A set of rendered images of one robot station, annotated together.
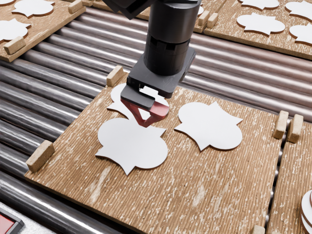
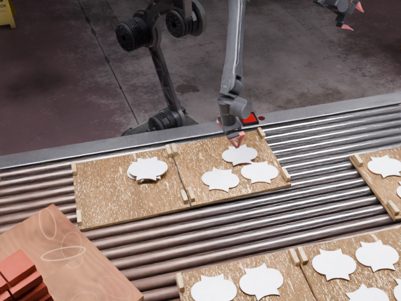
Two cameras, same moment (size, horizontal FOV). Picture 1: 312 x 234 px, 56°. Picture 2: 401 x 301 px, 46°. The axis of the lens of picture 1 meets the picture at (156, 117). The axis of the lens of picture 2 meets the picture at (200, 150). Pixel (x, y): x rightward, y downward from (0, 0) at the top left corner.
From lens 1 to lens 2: 1.93 m
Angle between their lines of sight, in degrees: 85
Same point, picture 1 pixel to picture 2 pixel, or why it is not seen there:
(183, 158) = (217, 163)
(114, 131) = (249, 153)
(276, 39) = (237, 270)
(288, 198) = (172, 171)
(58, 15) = (391, 198)
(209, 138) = (214, 173)
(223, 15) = (298, 278)
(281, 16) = not seen: outside the picture
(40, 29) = (376, 181)
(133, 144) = (237, 153)
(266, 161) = (187, 180)
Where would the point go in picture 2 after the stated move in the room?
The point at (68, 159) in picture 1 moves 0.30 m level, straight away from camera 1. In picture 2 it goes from (253, 140) to (322, 158)
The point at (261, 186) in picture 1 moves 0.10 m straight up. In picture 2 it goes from (182, 169) to (182, 151)
